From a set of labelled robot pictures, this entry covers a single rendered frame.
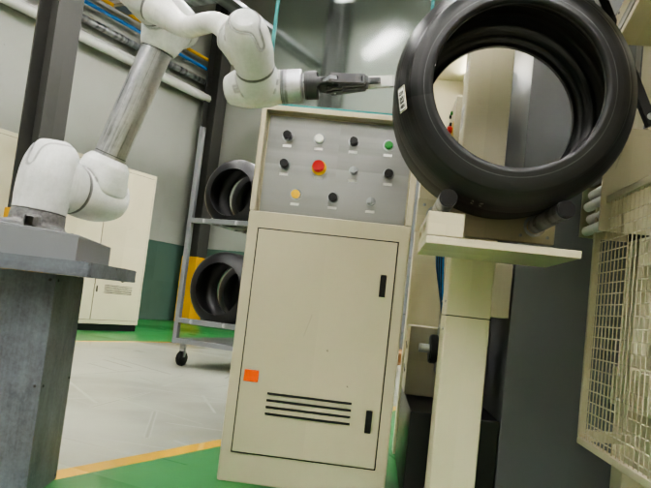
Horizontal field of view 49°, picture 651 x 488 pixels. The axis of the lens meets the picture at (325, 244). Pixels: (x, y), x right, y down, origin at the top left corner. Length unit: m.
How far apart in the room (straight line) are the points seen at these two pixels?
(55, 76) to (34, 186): 5.49
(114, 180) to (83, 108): 9.55
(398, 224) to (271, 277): 0.47
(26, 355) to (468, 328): 1.23
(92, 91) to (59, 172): 9.84
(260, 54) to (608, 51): 0.84
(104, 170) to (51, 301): 0.47
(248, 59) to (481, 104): 0.75
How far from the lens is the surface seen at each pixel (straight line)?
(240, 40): 1.77
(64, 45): 7.75
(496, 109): 2.20
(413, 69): 1.80
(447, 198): 1.75
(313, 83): 1.89
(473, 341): 2.11
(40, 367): 2.10
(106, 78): 12.23
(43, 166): 2.18
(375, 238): 2.38
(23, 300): 2.11
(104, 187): 2.30
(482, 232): 2.10
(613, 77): 1.87
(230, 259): 5.64
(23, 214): 2.16
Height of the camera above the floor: 0.61
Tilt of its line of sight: 5 degrees up
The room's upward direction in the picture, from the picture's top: 6 degrees clockwise
